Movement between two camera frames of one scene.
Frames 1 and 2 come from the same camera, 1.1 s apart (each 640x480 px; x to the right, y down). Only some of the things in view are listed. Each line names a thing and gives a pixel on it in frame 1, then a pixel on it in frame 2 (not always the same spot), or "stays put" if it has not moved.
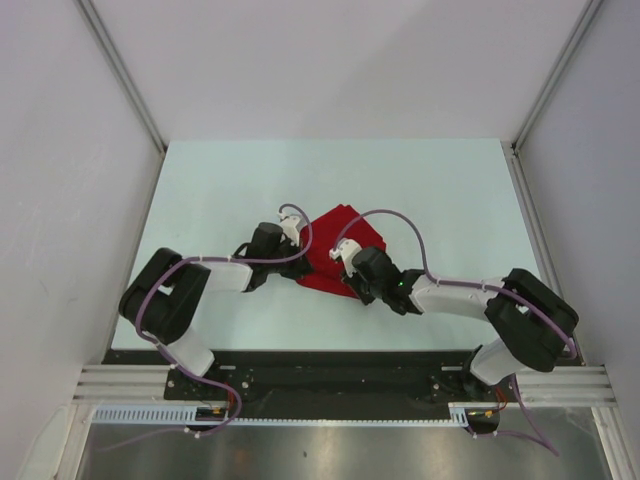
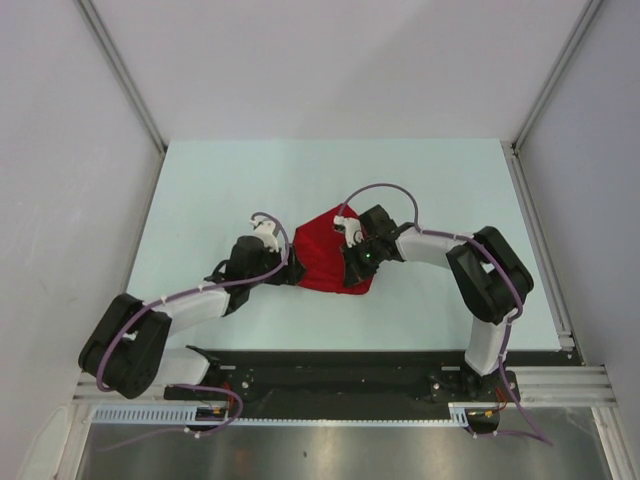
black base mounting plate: x=336 y=378 stays put
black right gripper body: x=368 y=292 to x=364 y=258
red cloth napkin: x=326 y=272 stays put
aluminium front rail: x=535 y=384 stays put
